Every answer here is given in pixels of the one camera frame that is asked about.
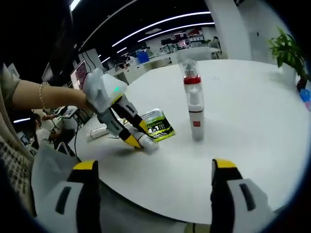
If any long ceiling light strip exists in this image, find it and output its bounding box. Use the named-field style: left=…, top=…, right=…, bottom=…
left=137, top=22, right=216, bottom=43
left=111, top=11, right=211, bottom=47

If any person's patterned clothing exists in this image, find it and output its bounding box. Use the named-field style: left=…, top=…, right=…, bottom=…
left=0, top=62, right=37, bottom=219

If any green potted plant white pot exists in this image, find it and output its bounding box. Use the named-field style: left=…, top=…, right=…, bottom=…
left=268, top=26, right=309, bottom=82

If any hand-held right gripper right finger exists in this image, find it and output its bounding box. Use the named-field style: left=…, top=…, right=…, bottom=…
left=210, top=158, right=272, bottom=233

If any white square pillar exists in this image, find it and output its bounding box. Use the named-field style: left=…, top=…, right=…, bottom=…
left=205, top=0, right=253, bottom=60

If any red cap skincare bottle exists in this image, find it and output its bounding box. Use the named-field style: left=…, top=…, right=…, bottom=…
left=179, top=60, right=202, bottom=85

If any white counter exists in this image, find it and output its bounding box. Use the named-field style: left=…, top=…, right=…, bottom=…
left=114, top=46, right=226, bottom=83

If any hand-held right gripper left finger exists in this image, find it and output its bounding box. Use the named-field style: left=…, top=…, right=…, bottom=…
left=54, top=160, right=102, bottom=233

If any white laptop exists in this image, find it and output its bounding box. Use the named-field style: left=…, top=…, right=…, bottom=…
left=69, top=60, right=88, bottom=91

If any white skincare tube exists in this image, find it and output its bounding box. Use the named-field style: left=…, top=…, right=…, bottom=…
left=90, top=127, right=110, bottom=140

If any green black skincare pouch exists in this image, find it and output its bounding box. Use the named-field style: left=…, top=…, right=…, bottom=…
left=141, top=108, right=176, bottom=143

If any silver bead bracelet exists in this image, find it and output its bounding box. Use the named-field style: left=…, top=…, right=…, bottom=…
left=39, top=82, right=50, bottom=110

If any white skincare bottle red label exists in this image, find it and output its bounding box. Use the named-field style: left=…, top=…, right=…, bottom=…
left=184, top=83, right=205, bottom=142

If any black cable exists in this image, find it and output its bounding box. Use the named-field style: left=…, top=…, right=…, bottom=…
left=73, top=125, right=82, bottom=162

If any grey skincare bottle clear cap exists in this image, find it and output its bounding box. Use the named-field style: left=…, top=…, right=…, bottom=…
left=128, top=126, right=160, bottom=155

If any blue box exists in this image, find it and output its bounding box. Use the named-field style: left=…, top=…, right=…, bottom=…
left=136, top=51, right=150, bottom=65

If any blue packet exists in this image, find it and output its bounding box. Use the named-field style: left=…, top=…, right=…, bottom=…
left=300, top=88, right=311, bottom=103

